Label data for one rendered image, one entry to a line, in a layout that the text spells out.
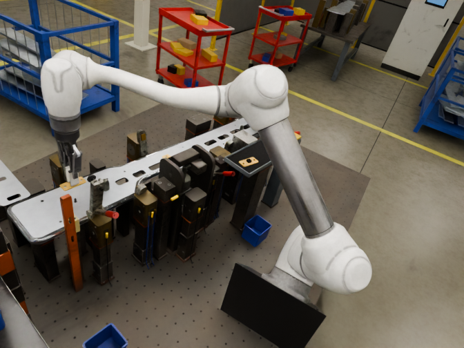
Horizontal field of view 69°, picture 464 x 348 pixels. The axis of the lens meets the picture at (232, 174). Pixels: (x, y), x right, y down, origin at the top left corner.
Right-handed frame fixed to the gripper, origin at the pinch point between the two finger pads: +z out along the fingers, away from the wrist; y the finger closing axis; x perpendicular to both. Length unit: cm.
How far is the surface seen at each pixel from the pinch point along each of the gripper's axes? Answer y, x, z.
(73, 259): -16.2, 10.8, 22.8
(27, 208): 6.5, 14.2, 13.0
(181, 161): -21.0, -32.5, -5.4
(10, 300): -26.8, 33.6, 9.9
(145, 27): 340, -296, 84
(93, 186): -17.1, 1.7, -8.1
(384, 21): 148, -775, 45
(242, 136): -16, -79, 2
